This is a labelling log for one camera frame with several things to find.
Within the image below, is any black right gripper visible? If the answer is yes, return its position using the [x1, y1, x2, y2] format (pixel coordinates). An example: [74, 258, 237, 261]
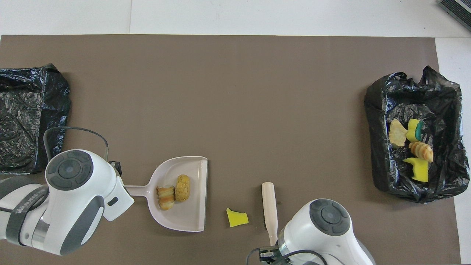
[259, 245, 282, 264]

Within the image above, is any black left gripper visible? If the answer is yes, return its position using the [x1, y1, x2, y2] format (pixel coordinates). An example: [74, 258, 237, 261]
[109, 160, 123, 178]

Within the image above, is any notched yellow sponge piece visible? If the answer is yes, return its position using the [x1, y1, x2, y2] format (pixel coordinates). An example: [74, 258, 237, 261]
[226, 208, 249, 228]
[402, 157, 429, 183]

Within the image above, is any striped croissant piece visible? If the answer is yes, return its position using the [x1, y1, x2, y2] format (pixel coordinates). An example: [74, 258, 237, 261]
[156, 184, 176, 211]
[409, 141, 434, 163]
[389, 119, 407, 148]

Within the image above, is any brown oval bread piece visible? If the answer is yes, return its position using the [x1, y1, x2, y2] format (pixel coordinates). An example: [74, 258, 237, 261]
[175, 174, 191, 202]

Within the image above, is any beige plastic dustpan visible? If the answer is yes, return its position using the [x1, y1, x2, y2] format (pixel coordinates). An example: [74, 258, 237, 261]
[123, 156, 209, 233]

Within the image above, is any black bag lined bin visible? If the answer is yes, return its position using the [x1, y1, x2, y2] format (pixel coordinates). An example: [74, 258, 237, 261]
[0, 63, 72, 175]
[364, 66, 471, 204]

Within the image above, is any brown table mat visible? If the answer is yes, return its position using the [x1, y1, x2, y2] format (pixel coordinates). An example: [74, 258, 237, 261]
[0, 35, 462, 265]

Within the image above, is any grey ribbed device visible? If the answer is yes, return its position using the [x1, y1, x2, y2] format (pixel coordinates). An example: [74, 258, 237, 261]
[437, 0, 471, 32]

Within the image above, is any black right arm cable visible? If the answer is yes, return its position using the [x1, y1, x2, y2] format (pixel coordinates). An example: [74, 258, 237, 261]
[245, 247, 329, 265]

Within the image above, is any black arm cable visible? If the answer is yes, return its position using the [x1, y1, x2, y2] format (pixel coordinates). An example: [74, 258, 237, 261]
[43, 126, 110, 163]
[245, 247, 329, 265]

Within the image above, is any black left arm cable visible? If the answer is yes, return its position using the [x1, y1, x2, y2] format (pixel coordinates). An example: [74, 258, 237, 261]
[43, 126, 110, 163]

